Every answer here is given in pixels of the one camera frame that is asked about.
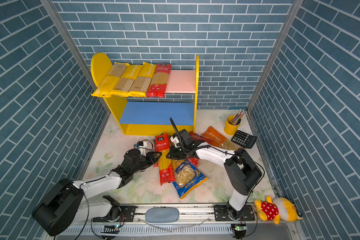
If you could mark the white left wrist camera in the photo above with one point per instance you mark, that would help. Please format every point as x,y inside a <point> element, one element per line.
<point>142,146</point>

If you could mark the grey oval pad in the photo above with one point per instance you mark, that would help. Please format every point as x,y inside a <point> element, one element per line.
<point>162,215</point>

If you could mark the yellow spaghetti bag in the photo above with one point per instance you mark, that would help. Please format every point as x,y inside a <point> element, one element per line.
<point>126,81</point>
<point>143,81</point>
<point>110,80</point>

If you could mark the yellow shelf pink blue boards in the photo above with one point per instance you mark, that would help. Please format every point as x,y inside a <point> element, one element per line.
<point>148,116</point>

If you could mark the yellow pen cup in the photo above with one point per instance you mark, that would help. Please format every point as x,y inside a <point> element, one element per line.
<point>230,129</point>

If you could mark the yellow plush toy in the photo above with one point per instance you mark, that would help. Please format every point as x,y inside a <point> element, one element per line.
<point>277,209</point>

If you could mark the blue macaroni bag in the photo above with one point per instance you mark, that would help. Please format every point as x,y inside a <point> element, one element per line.
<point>187,176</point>

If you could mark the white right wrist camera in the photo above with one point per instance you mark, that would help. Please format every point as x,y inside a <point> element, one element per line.
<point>176,141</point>

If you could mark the coloured pens in cup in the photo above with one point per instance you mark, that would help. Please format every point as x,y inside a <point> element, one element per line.
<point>237,117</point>

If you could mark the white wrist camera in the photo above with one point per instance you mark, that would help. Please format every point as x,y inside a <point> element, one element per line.
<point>142,146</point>
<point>176,141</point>

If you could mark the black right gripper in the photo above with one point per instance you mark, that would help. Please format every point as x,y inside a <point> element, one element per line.
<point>173,155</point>

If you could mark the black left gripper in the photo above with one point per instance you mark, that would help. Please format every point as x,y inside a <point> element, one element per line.
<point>151,158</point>

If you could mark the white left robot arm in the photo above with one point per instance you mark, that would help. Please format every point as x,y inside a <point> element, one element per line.
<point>68,202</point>

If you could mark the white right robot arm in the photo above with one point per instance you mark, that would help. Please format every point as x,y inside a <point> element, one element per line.
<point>244,173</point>

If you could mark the orange pasta bag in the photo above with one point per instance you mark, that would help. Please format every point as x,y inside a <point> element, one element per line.
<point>219,141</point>

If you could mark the red spaghetti bag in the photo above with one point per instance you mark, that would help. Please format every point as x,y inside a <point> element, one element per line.
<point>164,164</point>
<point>159,81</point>

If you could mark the red fusilli bag right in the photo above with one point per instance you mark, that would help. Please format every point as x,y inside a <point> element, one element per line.
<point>195,161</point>

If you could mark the black calculator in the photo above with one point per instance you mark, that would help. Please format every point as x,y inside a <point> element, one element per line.
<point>244,140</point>

